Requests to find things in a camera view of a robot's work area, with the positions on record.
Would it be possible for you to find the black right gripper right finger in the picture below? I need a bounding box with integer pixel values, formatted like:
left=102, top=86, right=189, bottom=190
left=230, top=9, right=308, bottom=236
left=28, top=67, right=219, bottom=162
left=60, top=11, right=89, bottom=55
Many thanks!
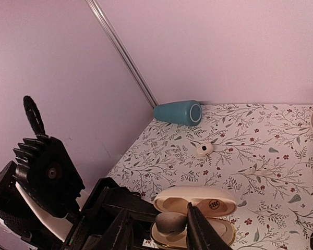
left=186, top=203, right=232, bottom=250

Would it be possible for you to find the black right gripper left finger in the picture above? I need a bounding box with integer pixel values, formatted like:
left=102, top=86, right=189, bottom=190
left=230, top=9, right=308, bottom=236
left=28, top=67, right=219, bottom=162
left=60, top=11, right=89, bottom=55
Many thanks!
left=99, top=209, right=134, bottom=249

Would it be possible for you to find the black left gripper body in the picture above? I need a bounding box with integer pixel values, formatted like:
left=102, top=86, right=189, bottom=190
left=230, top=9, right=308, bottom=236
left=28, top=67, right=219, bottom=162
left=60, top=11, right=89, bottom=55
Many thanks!
left=61, top=177, right=160, bottom=249

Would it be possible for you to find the white stem earbud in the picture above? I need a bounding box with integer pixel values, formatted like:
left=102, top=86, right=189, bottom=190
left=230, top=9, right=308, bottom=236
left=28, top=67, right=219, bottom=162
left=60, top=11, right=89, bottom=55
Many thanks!
left=243, top=164, right=257, bottom=175
left=155, top=212, right=187, bottom=236

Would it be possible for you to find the cream earbud charging case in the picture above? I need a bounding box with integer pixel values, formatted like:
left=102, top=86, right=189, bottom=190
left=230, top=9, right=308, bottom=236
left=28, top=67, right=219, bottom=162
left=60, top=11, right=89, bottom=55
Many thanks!
left=151, top=186, right=237, bottom=249

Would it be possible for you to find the small white earbud case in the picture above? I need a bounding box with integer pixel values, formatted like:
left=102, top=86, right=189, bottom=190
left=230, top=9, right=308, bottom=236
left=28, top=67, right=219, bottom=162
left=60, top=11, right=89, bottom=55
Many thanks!
left=196, top=142, right=214, bottom=157

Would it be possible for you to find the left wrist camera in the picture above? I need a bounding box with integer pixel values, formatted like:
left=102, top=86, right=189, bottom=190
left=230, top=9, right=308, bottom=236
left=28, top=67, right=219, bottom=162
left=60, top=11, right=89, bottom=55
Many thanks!
left=13, top=134, right=85, bottom=218

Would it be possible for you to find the black left camera cable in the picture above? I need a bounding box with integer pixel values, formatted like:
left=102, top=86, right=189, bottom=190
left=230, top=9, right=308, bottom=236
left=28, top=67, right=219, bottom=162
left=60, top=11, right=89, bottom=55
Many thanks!
left=22, top=95, right=46, bottom=138

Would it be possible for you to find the aluminium corner post left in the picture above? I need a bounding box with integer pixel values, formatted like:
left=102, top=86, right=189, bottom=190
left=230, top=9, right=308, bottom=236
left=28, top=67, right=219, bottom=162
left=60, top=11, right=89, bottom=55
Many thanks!
left=86, top=0, right=158, bottom=109

